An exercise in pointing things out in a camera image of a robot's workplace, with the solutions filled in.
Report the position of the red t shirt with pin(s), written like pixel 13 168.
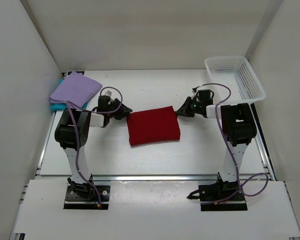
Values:
pixel 152 126

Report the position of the teal t shirt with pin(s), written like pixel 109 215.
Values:
pixel 58 97

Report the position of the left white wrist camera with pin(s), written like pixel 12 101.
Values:
pixel 108 93

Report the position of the white plastic basket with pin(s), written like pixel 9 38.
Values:
pixel 235 72

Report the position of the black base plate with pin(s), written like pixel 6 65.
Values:
pixel 213 197
pixel 87 199

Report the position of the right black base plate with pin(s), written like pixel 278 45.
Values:
pixel 213 197

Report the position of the lavender t shirt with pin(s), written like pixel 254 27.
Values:
pixel 80 89

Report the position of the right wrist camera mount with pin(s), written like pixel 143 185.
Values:
pixel 197 94

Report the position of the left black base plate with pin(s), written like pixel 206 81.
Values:
pixel 87 199

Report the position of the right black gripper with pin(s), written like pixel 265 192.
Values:
pixel 185 110

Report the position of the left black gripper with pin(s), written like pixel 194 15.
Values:
pixel 125 111

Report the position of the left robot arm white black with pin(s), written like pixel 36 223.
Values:
pixel 72 133

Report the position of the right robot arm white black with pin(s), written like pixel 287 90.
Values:
pixel 237 127

